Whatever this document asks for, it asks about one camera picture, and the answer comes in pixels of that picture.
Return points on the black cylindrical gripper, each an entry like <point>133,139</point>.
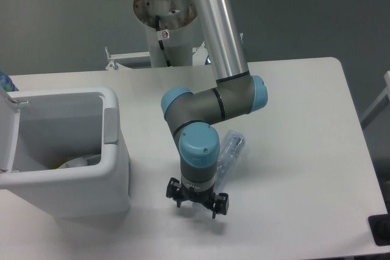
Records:
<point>198,193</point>

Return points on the white paper wrapper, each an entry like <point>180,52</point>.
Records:
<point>82,161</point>

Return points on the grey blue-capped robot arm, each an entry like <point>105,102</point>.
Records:
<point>191,116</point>

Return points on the white open trash can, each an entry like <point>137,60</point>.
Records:
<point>40,128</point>

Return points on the clear plastic water bottle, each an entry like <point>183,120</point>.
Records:
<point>231,147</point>

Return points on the blue patterned object left edge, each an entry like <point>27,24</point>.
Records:
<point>6,83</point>

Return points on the white metal frame bracket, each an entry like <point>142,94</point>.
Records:
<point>128,59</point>

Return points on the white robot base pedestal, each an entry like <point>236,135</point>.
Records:
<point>169,27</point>

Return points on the black table clamp mount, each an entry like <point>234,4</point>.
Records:
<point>379,226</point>

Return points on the white frame leg right edge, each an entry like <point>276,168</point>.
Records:
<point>377,106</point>

